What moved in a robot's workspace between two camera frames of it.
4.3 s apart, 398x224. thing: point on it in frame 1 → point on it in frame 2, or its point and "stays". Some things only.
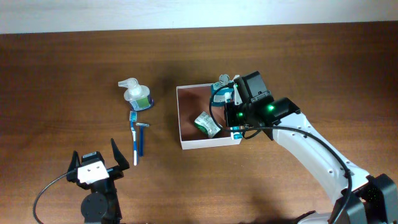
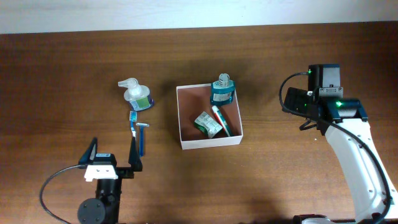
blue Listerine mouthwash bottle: (222, 94) stays
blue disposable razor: (141, 126) stays
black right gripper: (231, 117) → (294, 101)
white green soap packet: (208, 124) stays
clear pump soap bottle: (138, 96) stays
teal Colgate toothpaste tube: (236, 135) → (221, 119)
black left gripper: (117, 172) → (134, 162)
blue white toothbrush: (133, 118) stays
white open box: (192, 101) stays
